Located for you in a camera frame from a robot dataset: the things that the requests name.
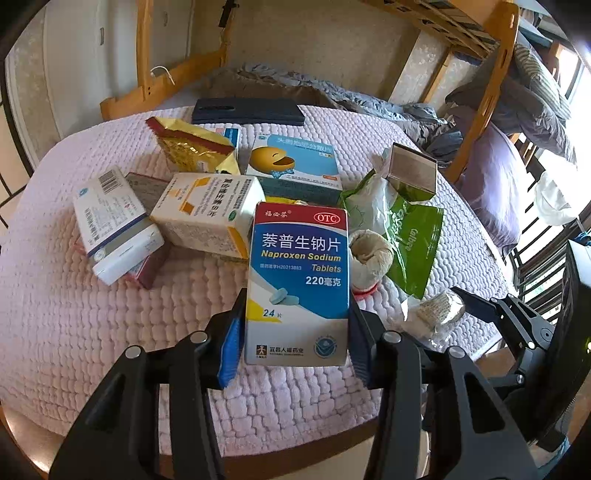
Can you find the striped pillow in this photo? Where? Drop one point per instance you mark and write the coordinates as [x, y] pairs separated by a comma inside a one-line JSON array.
[[540, 74]]

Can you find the clear wrapper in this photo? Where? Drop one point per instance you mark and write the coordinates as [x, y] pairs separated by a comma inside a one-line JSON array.
[[434, 311]]

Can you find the red lid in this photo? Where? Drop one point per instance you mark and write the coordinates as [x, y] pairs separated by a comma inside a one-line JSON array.
[[364, 291]]

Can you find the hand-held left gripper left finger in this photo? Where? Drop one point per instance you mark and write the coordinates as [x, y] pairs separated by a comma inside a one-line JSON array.
[[231, 346]]

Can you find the white yellow medicine box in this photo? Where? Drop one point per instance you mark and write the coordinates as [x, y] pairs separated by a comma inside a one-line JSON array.
[[203, 217]]

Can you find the white green patterned wrapper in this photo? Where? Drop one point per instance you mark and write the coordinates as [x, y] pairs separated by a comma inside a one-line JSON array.
[[364, 203]]

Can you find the small white box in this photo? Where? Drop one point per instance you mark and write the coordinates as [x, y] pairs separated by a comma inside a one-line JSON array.
[[129, 254]]

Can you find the dark pink box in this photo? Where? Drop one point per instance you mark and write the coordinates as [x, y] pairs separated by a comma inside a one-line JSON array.
[[150, 272]]

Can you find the wooden bed frame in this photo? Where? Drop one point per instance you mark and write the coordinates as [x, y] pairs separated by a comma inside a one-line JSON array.
[[480, 92]]

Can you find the black metal railing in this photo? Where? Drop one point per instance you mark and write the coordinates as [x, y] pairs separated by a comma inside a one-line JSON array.
[[535, 277]]

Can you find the gold foil packet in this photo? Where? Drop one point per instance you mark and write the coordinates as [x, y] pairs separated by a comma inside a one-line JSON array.
[[194, 147]]

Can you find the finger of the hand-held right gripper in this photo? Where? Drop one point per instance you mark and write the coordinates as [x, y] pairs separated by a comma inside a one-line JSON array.
[[508, 318], [508, 379]]

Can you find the grey blanket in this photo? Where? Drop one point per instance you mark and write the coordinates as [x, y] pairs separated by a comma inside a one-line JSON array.
[[406, 120]]

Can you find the blue white medicine box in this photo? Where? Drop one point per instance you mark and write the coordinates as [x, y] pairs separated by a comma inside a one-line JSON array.
[[298, 277]]

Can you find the open silver lined carton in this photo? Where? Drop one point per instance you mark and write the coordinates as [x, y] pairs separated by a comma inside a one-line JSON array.
[[411, 170]]

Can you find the yellow face medicine box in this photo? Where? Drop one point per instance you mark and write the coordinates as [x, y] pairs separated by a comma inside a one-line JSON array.
[[293, 159]]

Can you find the black flat case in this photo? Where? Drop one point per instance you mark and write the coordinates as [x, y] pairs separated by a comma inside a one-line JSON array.
[[247, 111]]

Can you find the purple pillow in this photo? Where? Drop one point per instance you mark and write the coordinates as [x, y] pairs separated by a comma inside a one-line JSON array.
[[494, 184]]

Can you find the white blue barcode box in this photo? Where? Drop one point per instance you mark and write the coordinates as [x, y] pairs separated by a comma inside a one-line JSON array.
[[111, 207]]

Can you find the green plastic bag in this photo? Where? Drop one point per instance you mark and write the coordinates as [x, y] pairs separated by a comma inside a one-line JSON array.
[[415, 244]]

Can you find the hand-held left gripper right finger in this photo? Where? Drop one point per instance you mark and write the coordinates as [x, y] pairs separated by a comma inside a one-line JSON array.
[[364, 350]]

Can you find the quilted tablecloth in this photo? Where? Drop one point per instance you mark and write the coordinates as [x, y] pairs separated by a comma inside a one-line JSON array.
[[92, 346]]

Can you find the round wooden table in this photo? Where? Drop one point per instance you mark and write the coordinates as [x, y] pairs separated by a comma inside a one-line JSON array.
[[32, 443]]

